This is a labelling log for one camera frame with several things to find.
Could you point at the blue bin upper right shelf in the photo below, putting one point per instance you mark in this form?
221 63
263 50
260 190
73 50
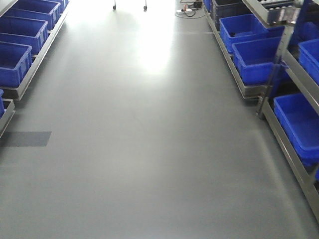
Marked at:
309 58

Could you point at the white power strip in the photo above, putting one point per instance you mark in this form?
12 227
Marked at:
182 11

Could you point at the blue bin right rack middle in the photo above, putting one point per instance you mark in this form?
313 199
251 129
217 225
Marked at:
254 59

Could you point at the blue bin rack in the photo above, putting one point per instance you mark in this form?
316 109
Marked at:
15 61
254 59
37 9
24 31
243 28
301 125

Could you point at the blue bin right rack far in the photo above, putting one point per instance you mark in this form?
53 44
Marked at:
243 28

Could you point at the right steel flow rack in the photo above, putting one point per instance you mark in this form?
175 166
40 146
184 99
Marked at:
287 77

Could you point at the steel flow rack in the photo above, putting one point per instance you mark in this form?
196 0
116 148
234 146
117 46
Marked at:
10 95
287 77

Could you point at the blue bin right rack near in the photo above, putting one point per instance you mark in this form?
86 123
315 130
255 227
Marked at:
301 125

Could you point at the left steel flow rack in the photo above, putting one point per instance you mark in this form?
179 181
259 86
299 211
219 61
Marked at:
10 95

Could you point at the blue bin left rack far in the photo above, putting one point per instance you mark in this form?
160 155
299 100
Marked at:
37 9

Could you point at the blue bin left rack middle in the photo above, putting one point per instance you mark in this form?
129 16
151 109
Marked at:
24 31

